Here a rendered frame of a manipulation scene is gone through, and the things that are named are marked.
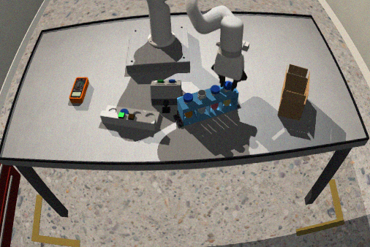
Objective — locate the blue tube rack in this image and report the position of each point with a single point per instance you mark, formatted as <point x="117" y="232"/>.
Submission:
<point x="207" y="102"/>

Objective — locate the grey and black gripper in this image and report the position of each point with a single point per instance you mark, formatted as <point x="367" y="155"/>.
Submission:
<point x="233" y="69"/>

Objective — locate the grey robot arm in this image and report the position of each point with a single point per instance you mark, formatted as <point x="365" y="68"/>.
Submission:
<point x="231" y="30"/>

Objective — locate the orange handheld multimeter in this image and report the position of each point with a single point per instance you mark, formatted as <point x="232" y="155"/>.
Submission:
<point x="79" y="90"/>

